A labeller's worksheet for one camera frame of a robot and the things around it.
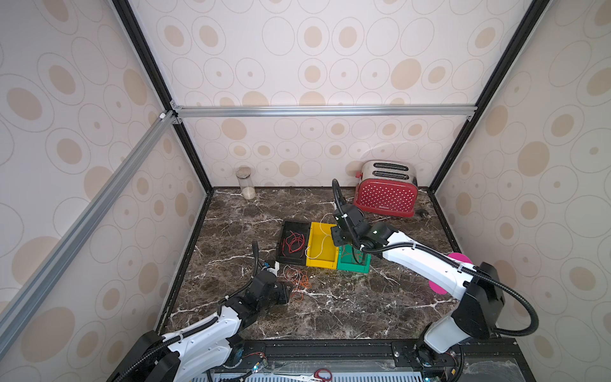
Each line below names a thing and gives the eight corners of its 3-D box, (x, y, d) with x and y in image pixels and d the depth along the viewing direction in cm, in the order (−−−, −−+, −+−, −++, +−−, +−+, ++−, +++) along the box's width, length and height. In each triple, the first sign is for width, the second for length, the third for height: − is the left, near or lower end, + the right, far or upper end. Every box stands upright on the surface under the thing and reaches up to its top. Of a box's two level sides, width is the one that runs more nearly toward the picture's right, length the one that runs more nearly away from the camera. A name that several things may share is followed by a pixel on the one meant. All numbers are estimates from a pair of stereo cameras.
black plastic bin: (277, 265, 95) (274, 255, 89) (285, 228, 107) (284, 217, 101) (305, 268, 94) (304, 259, 89) (310, 230, 106) (311, 220, 100)
